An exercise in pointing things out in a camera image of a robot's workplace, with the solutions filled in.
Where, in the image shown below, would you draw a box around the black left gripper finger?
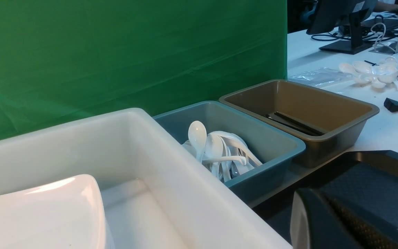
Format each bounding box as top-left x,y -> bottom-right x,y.
290,188 -> 398,249

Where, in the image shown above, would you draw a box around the white ceramic spoon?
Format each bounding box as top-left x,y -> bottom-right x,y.
188,120 -> 207,163

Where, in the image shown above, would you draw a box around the large white square plate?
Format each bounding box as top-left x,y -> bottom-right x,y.
0,174 -> 115,249

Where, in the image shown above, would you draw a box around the black serving tray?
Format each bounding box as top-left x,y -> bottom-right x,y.
254,151 -> 398,243

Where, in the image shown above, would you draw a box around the teal plastic bin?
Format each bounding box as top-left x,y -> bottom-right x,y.
154,101 -> 305,208

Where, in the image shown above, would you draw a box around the brown plastic bin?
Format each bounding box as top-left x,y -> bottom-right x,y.
219,80 -> 380,168

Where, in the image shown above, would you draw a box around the black chopsticks in bin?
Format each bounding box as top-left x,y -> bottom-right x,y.
264,111 -> 326,137

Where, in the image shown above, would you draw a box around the pile of white spoons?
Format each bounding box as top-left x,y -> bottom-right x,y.
182,131 -> 263,183

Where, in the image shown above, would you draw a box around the clear plastic bag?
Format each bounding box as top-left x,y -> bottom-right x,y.
287,67 -> 352,88

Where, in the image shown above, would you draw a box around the loose white spoons on table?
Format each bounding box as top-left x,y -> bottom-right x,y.
339,56 -> 398,91

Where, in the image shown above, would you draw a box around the large white plastic tub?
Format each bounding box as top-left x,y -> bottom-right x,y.
0,108 -> 292,249

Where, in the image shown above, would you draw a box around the black computer monitor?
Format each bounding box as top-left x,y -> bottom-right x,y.
306,0 -> 377,55

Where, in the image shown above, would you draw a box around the green backdrop cloth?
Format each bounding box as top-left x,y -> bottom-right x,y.
0,0 -> 287,140

